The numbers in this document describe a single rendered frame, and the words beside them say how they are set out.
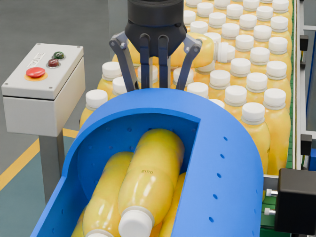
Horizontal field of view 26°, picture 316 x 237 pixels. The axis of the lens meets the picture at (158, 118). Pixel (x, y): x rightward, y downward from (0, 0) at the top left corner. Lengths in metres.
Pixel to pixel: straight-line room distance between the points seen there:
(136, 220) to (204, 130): 0.15
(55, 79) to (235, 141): 0.48
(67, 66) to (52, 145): 0.17
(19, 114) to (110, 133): 0.34
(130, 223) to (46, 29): 3.66
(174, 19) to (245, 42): 0.57
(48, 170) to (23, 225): 1.28
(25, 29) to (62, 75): 3.16
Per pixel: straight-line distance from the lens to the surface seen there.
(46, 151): 1.41
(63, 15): 4.64
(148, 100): 0.91
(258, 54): 1.40
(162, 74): 0.95
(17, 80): 1.29
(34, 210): 2.78
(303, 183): 1.18
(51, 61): 1.32
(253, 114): 1.18
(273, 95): 1.24
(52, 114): 1.27
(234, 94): 1.24
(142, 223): 0.81
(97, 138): 1.00
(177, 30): 0.92
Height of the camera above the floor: 1.67
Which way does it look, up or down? 30 degrees down
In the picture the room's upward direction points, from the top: straight up
